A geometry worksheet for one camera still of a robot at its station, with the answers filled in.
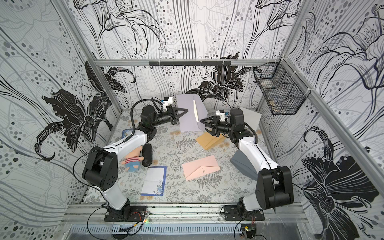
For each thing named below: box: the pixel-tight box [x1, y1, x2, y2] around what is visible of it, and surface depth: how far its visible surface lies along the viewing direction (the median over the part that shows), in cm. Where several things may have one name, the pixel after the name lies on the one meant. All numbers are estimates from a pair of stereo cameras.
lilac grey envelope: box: [176, 94, 208, 132], surface depth 76 cm
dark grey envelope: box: [230, 149, 258, 181], surface depth 90 cm
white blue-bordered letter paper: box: [141, 166, 167, 197], surface depth 85 cm
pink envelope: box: [182, 155, 221, 181], surface depth 90 cm
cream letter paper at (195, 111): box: [193, 100, 199, 123], surface depth 77 cm
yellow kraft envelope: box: [196, 131, 226, 150], surface depth 103 cm
